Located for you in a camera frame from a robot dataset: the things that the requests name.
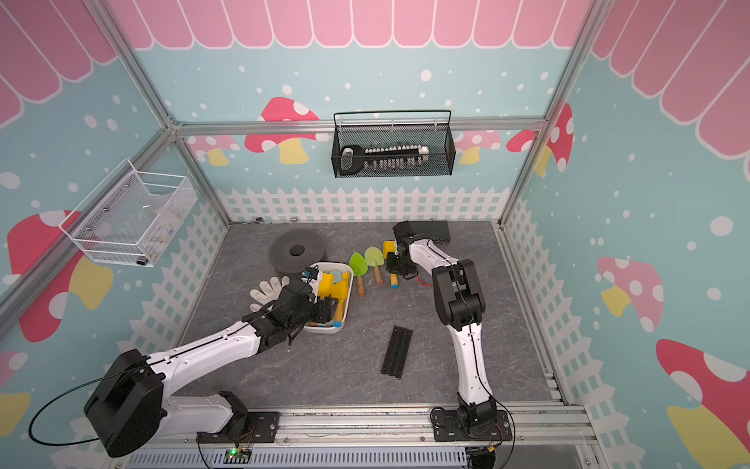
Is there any yellow plastic shovel blue cap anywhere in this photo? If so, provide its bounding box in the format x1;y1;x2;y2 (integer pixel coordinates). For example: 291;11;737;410
382;240;400;289

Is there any bright green trowel wooden handle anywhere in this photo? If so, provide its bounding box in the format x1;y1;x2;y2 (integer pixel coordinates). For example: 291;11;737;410
349;251;368;297

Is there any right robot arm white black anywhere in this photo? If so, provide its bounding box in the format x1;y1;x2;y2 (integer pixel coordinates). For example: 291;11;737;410
386;221;497;437

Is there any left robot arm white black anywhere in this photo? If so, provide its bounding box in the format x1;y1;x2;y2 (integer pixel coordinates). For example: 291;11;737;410
84;279;338;458

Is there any white plastic storage box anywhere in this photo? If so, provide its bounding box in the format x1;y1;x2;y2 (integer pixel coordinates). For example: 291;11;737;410
304;262;355;334

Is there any white knit work glove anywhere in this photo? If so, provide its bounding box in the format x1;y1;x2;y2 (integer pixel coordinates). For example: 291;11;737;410
249;277;290;312

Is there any black aluminium extrusion bar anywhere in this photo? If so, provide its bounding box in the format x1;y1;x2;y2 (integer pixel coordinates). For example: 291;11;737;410
381;326;412;379

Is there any small green circuit board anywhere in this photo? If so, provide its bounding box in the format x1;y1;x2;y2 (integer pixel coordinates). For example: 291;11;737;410
223;449;252;465

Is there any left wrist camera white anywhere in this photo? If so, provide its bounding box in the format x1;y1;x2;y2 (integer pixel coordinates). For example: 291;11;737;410
301;266;320;283

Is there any black network switch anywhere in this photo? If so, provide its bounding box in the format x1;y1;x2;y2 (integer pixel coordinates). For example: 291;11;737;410
409;220;451;243

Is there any black socket set rail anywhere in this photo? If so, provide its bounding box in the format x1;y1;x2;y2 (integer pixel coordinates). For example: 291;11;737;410
338;145;430;176

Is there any black wire mesh wall basket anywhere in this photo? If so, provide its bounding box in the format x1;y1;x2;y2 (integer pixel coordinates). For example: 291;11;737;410
331;109;456;178

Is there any white wire mesh wall basket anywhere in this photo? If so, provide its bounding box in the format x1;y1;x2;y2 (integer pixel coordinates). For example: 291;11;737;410
59;159;198;268

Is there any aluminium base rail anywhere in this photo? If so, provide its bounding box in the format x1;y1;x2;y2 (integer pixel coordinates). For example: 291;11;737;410
110;401;599;469

